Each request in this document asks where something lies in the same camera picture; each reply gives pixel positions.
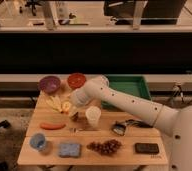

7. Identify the black handled metal scraper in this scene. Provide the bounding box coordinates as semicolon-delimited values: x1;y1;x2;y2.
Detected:
111;119;150;136

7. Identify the yellow banana bunch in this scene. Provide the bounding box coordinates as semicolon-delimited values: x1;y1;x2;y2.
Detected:
46;95;62;112

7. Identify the red bowl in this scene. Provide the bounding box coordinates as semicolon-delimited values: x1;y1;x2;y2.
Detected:
67;73;86;89

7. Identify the purple bowl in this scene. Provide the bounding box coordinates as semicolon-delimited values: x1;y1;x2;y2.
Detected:
38;76;61;94

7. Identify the black rectangular case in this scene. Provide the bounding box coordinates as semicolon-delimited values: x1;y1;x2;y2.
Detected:
134;143;159;154

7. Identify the bunch of red grapes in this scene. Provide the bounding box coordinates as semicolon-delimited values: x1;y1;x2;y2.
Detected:
87;139;122;156

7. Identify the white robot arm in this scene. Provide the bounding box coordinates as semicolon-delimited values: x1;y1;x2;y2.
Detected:
71;76;192;171

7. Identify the orange carrot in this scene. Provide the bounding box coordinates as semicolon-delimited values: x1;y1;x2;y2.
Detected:
40;123;66;130

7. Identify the metal fork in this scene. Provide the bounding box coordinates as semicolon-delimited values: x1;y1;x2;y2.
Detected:
69;128;98;133

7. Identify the white plastic cup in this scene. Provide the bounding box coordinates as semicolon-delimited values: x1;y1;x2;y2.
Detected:
85;106;101;127

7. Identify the wooden table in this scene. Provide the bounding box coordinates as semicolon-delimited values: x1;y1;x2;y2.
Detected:
16;78;169;171

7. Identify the red yellow apple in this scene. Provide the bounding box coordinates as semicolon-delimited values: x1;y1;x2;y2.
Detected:
62;101;71;112

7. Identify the green plastic tray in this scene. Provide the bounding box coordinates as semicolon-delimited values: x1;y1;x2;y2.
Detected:
100;75;153;110

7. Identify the blue sponge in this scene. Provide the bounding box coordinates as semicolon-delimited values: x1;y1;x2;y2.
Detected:
59;143;81;158

